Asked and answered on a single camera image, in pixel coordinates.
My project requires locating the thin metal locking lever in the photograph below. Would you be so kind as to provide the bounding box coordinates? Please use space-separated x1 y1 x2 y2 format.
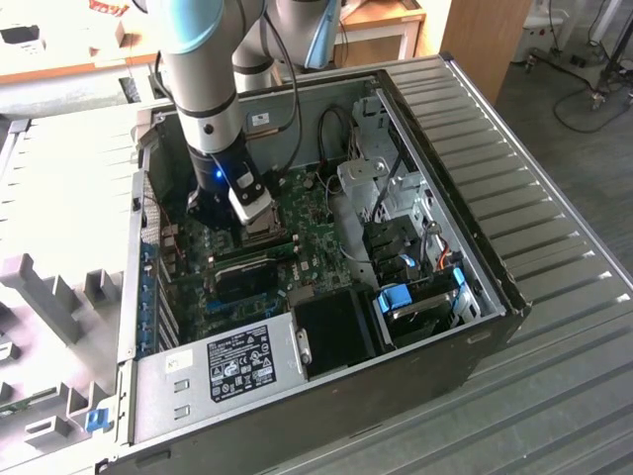
244 228 291 247

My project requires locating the metal socket cover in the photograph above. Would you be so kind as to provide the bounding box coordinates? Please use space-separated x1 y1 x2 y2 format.
245 210 291 246

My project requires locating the CPU socket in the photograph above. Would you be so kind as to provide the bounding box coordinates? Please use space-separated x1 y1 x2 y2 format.
239 207 292 249

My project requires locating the blue slot latch strip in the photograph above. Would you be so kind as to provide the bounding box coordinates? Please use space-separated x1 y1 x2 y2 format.
139 244 153 357

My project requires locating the green RAM stick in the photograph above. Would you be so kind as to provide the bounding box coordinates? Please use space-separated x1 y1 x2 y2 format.
210 240 300 266
0 389 59 421

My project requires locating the black graphics card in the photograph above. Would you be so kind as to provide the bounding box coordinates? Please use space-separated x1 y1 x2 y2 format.
205 257 282 306

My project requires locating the green motherboard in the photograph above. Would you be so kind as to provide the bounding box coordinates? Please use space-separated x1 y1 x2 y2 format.
157 165 358 343

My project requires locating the silver drive cage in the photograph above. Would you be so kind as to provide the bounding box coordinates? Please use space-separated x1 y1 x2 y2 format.
335 155 431 224

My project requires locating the black disk bay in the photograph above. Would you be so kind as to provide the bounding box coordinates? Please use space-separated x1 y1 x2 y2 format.
362 215 426 288

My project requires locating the grey parts rack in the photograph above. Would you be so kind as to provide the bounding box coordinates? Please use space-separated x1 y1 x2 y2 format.
0 251 125 459

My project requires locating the silver power supply unit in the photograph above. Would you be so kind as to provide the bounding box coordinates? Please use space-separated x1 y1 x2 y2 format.
132 310 312 445

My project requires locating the hard disk in blue carrier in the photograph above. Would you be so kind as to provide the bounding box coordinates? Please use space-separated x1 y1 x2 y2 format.
371 284 464 348

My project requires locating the wooden desk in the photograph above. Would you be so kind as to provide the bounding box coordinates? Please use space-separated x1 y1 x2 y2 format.
0 0 169 88

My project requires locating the red snack packet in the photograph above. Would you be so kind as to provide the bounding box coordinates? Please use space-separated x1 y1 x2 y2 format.
87 0 134 17

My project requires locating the small wooden table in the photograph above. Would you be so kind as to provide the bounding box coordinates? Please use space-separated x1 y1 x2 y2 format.
338 0 427 69

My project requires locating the white label printer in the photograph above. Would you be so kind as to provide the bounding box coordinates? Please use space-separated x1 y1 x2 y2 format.
0 23 48 56

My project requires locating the black open PC case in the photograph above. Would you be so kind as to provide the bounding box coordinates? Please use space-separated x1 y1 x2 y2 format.
93 68 533 475

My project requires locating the wooden cabinet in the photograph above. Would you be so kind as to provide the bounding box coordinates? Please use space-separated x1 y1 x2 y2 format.
438 0 534 106

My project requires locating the white wheeled equipment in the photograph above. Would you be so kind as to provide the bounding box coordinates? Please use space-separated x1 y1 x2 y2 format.
511 0 568 65

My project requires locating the black wheeled stand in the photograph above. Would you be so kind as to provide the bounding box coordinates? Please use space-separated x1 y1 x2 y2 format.
586 0 633 111

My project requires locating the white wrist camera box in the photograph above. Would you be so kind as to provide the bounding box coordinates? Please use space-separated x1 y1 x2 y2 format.
226 170 277 227

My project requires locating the black cable bundle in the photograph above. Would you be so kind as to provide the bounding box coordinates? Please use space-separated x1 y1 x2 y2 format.
317 106 350 172

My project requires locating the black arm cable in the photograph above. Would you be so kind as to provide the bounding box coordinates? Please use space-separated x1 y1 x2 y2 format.
261 9 304 175

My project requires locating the black floor cable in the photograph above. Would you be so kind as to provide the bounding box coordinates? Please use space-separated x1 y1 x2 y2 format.
552 83 632 134

